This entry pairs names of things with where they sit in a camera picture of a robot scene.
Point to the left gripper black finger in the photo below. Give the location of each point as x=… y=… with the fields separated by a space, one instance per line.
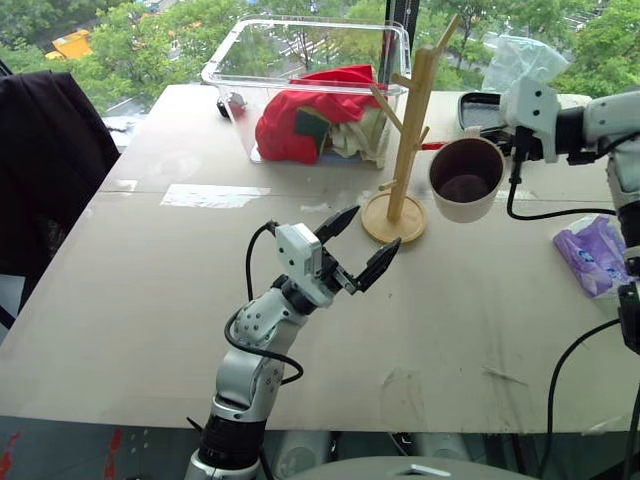
x=336 y=223
x=378 y=262

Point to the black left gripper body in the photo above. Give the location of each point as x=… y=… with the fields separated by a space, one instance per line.
x=336 y=275

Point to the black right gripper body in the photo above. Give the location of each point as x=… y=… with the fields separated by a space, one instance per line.
x=529 y=144

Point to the beige mug with dark inside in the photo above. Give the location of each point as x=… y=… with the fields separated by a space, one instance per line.
x=467 y=200

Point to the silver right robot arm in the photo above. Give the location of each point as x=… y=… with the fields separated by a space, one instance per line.
x=607 y=120

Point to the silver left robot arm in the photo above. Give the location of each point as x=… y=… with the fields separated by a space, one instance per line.
x=250 y=380

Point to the wooden mug tree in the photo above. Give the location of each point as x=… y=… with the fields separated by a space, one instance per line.
x=405 y=165

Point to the black flat tray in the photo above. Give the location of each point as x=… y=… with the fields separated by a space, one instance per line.
x=477 y=110

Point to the thin red strip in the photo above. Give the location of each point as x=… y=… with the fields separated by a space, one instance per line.
x=434 y=146

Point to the clear crumpled plastic bag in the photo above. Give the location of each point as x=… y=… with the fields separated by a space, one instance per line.
x=525 y=57

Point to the crumpled white cloth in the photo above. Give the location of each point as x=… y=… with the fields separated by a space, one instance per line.
x=362 y=137

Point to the red cloth with green patch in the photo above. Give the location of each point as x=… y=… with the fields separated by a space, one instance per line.
x=295 y=127

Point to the purple tissue pack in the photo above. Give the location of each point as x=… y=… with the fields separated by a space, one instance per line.
x=590 y=255

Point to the clear tape patch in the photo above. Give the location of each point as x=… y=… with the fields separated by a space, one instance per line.
x=210 y=196

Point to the small black round object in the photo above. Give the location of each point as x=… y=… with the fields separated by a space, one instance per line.
x=222 y=106

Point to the clear plastic storage bin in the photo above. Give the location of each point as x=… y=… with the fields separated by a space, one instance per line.
x=240 y=85

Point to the grey rounded robot body shape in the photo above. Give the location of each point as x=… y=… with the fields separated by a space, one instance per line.
x=410 y=470

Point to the black jacket on chair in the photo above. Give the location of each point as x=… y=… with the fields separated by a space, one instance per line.
x=45 y=170

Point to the yellow vehicle outside window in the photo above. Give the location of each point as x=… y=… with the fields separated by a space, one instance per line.
x=72 y=44

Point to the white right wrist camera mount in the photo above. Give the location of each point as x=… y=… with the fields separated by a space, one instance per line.
x=532 y=107

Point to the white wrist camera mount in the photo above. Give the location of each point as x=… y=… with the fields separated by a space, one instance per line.
x=297 y=252
x=532 y=107

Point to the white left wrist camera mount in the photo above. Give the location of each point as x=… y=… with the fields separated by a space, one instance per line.
x=297 y=252

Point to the black window frame post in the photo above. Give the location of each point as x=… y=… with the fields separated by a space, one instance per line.
x=402 y=20

